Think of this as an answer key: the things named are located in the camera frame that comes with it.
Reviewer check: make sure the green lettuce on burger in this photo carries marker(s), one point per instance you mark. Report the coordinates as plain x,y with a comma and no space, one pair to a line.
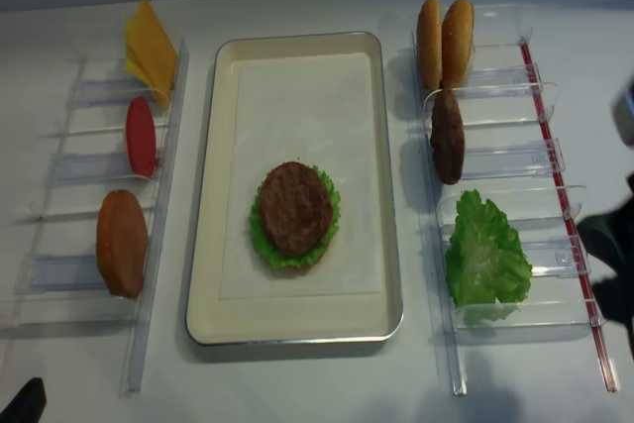
264,246

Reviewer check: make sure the white paper liner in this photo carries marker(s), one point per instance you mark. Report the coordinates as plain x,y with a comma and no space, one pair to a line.
318,111

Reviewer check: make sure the rear yellow cheese slice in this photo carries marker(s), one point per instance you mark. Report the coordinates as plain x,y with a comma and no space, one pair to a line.
130,59

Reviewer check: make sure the tomato slice on burger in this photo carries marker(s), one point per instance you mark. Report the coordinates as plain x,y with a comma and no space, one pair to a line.
294,163

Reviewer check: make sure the sesame bun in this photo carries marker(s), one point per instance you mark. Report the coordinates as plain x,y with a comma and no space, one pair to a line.
457,42
429,44

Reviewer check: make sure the left sesame bun top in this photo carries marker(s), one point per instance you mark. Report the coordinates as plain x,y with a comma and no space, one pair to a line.
429,44

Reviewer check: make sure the right clear acrylic rack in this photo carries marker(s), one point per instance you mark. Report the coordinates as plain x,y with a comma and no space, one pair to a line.
513,160

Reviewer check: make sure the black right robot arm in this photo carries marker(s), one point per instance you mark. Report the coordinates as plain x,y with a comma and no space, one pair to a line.
608,236

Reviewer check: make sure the cream metal tray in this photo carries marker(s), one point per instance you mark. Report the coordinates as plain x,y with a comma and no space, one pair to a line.
345,317

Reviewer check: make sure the right sesame bun top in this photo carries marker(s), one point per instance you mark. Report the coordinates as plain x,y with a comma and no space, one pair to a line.
457,42

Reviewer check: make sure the red tomato slice in rack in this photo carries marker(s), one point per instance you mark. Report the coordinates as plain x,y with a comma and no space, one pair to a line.
141,138

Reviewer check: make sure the brown bun in left rack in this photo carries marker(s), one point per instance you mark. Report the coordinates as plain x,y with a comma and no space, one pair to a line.
122,243

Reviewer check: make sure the green lettuce leaf in rack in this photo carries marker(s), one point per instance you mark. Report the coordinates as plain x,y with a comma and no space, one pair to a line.
485,262

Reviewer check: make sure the black left gripper tip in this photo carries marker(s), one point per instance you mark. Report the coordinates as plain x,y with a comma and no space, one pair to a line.
28,404

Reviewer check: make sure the brown meat patty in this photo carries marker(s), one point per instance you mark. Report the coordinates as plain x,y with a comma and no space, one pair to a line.
448,137
296,209

